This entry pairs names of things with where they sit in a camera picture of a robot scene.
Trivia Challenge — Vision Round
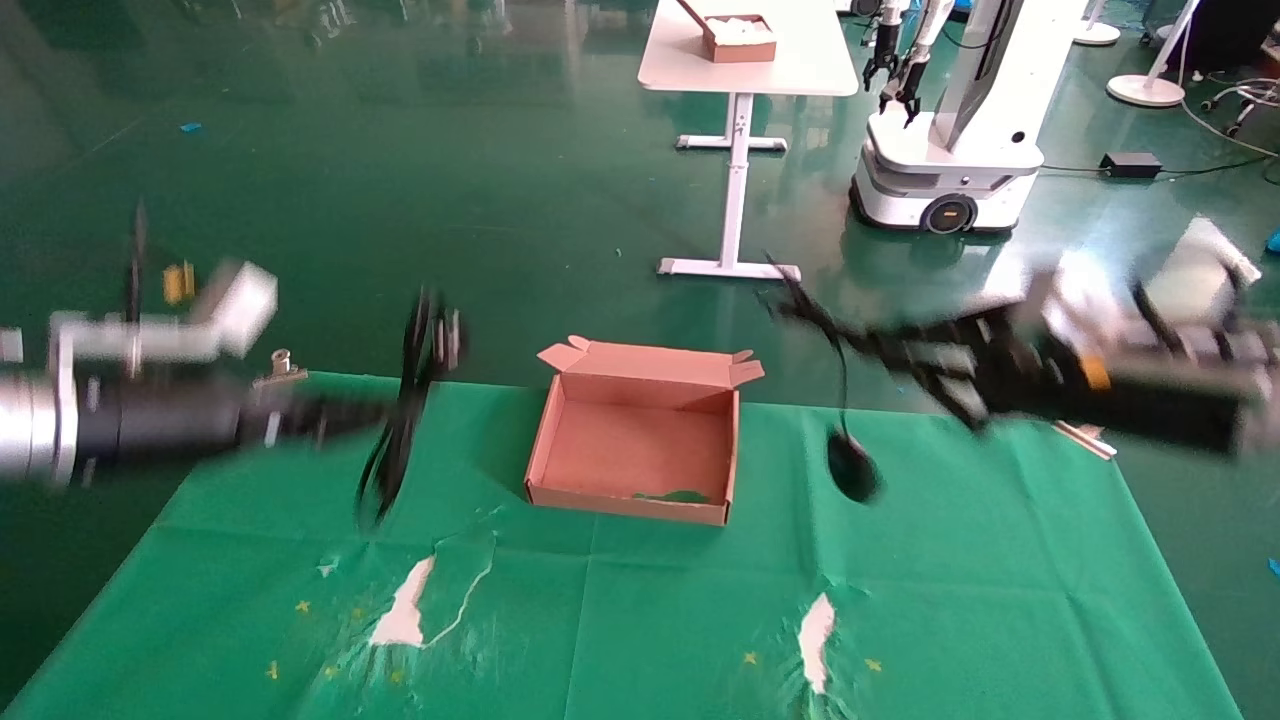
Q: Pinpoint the office chair base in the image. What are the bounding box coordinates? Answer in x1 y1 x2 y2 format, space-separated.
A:
1200 78 1280 139

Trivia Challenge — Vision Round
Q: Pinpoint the torn green tablecloth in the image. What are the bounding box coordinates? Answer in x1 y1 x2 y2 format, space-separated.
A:
0 370 1246 720

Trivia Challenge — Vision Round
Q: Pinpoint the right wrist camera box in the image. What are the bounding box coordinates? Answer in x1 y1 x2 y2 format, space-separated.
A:
1035 215 1263 346

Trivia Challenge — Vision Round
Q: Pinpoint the open brown cardboard box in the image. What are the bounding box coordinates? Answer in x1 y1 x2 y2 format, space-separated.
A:
524 336 766 527

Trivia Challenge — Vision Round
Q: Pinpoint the small black robot gripper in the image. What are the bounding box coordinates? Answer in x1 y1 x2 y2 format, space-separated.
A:
862 0 903 94
880 0 951 128

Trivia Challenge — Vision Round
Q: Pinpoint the small brown cardboard box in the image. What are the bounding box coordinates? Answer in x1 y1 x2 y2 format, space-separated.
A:
678 0 779 65

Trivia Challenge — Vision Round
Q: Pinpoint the dark cabinet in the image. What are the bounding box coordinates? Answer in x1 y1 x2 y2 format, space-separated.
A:
1185 0 1280 71

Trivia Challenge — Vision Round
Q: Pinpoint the white fan stand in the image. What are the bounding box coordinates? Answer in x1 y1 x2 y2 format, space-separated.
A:
1072 0 1123 47
1107 0 1201 108

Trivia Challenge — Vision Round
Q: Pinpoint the white packing material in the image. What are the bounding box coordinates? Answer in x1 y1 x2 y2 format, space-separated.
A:
705 14 776 43

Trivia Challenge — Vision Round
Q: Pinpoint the black computer mouse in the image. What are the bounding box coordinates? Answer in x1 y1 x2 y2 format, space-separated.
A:
765 255 886 506

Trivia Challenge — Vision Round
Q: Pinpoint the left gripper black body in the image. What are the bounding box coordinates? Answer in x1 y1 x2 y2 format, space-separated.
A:
75 385 301 466

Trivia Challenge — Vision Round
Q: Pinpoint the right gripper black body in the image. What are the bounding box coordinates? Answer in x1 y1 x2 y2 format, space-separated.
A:
985 340 1241 456

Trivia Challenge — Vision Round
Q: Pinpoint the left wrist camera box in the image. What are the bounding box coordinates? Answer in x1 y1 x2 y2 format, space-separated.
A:
50 258 281 366

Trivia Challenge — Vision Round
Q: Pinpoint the white wheeled robot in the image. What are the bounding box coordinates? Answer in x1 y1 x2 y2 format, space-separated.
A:
850 0 1086 236

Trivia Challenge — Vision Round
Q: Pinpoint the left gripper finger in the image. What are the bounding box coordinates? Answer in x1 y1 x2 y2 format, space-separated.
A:
295 418 421 449
295 393 426 421

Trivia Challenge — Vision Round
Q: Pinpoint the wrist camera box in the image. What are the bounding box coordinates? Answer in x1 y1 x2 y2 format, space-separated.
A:
1035 215 1263 346
50 258 281 366

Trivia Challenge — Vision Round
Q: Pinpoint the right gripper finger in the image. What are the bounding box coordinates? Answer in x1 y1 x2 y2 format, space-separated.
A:
880 350 999 433
775 290 993 373

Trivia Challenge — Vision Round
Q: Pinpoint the white table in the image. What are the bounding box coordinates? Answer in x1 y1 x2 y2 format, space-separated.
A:
638 0 861 283

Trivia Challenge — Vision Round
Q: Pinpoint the metal binder clip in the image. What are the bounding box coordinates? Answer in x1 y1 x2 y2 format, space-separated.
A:
1052 420 1119 461
252 348 309 389

